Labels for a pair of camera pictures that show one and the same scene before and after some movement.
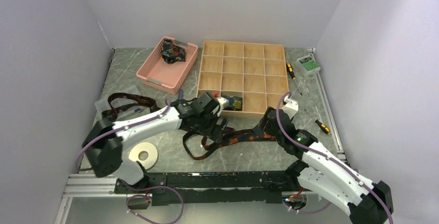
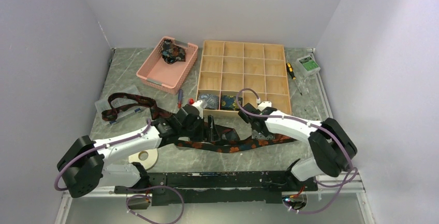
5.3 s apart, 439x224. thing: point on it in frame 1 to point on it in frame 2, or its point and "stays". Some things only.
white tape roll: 152,152 stays
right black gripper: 264,120 to 269,134
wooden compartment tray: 256,71 stays
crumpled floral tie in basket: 172,53 stays
